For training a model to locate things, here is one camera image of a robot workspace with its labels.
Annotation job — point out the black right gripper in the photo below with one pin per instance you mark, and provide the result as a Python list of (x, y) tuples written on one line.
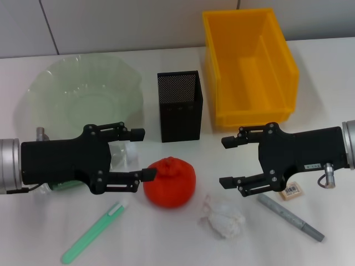
[(305, 149)]

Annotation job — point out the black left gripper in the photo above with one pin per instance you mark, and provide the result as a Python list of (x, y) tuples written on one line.
[(61, 160)]

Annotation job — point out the clear bottle with green label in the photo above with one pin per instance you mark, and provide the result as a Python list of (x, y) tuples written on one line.
[(130, 153)]

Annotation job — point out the orange toy fruit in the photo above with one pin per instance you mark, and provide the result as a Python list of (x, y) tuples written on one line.
[(172, 185)]

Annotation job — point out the white paper ball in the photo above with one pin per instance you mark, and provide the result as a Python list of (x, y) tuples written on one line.
[(224, 219)]

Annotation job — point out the black mesh pen holder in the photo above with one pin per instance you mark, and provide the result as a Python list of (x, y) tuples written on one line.
[(180, 116)]

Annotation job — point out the beige eraser with barcode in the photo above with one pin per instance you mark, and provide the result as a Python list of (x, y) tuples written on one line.
[(292, 192)]

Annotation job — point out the grey marker pen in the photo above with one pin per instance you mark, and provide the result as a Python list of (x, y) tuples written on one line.
[(285, 216)]

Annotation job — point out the green glass fruit plate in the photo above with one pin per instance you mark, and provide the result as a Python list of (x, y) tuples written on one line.
[(83, 83)]

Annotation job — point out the green pen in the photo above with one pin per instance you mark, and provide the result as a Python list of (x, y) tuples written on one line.
[(91, 235)]

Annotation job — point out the yellow plastic bin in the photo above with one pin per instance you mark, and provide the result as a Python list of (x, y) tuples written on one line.
[(244, 83)]

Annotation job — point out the silver right wrist plug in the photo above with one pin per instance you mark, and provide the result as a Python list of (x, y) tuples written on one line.
[(330, 174)]

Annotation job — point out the silver wrist plug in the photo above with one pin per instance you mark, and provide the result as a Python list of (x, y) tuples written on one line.
[(41, 134), (330, 174)]

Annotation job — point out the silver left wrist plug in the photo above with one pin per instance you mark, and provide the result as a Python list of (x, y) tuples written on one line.
[(41, 134)]

